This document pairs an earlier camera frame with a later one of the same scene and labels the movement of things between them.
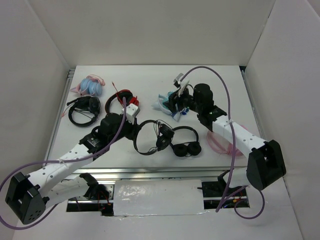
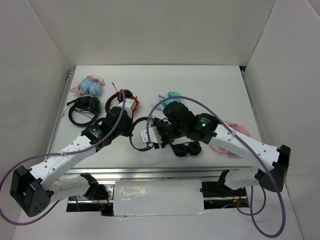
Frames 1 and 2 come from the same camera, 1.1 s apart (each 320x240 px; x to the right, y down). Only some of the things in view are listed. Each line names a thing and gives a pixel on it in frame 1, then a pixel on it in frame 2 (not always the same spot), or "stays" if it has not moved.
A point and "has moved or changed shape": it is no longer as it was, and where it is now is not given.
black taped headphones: x=161 y=144 has moved or changed shape
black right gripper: x=174 y=99 → x=165 y=141
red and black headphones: x=128 y=95 stays
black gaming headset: x=89 y=103 stays
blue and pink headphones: x=91 y=85 stays
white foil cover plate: x=158 y=197 stays
